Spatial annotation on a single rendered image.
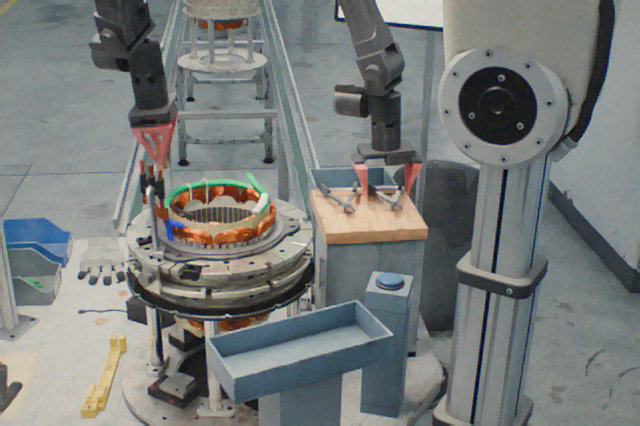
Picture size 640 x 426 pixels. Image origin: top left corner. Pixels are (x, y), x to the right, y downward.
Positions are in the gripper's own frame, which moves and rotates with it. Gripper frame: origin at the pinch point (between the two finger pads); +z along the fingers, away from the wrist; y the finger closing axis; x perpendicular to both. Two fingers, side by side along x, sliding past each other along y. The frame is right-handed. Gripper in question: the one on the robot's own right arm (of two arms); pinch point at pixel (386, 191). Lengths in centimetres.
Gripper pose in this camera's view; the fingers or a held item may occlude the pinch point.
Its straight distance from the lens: 161.4
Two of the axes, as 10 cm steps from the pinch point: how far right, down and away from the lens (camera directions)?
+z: 0.4, 9.1, 4.0
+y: -9.9, 1.0, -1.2
